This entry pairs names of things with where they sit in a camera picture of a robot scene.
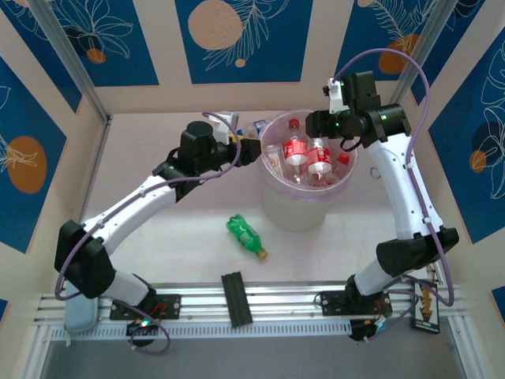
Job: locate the clear bottle with red cap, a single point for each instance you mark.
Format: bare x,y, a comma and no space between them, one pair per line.
343,158

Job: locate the left controller board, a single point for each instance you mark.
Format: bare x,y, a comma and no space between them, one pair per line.
142,325

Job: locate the light blue pad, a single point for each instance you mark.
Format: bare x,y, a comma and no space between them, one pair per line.
79,316

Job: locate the black power distribution board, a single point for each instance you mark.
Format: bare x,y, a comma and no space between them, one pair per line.
426,316

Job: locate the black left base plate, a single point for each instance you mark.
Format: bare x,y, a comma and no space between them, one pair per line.
169,306

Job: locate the green plastic bottle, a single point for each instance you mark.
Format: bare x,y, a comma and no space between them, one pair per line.
244,235

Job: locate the aluminium side rail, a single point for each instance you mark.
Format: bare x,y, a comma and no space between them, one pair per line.
94,169

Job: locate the aluminium rail base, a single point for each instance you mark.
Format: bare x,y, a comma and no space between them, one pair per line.
276,294

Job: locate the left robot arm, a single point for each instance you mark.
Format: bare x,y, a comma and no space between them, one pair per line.
136,213

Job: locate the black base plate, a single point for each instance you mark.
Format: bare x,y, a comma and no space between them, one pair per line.
335,304
169,306

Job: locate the white round bin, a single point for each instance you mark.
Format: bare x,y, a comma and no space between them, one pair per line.
294,213

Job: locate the black bracket on rail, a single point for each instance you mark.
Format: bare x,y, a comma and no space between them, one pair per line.
236,300

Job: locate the controller board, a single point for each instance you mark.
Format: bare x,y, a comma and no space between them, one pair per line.
369,327
142,325

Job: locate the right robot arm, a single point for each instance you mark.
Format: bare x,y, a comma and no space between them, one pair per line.
398,185

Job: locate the right controller board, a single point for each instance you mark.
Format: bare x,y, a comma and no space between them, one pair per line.
369,327

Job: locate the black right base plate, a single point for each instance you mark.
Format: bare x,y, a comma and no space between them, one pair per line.
335,304

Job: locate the aluminium frame post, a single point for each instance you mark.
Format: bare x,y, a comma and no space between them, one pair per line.
67,51
420,51

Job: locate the clear unlabelled plastic bottle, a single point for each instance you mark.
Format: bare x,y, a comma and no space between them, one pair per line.
333,173

